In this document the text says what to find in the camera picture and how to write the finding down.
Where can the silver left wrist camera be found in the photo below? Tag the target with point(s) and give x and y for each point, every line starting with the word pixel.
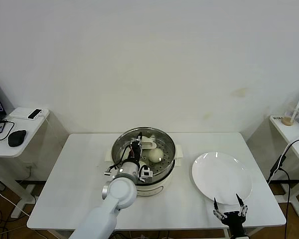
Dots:
pixel 146 173

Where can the cream electric cooking pot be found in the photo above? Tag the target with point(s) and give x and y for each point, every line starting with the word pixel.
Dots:
pixel 155 189

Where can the round white plate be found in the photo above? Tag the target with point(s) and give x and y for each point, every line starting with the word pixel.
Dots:
pixel 219 174

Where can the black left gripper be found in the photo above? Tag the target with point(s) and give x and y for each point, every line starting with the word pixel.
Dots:
pixel 134 155

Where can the clear plastic drink cup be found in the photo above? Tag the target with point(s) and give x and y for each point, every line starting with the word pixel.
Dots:
pixel 290 117

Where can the flat white box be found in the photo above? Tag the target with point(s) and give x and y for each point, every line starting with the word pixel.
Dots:
pixel 18 112

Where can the black computer mouse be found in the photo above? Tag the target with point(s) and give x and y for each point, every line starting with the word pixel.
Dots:
pixel 16 137

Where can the perforated steel steamer basket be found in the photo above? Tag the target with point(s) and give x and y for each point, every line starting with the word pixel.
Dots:
pixel 165 170

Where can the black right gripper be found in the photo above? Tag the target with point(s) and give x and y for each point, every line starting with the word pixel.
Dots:
pixel 234 220

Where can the black and white phone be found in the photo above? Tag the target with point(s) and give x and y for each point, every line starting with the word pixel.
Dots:
pixel 35 113

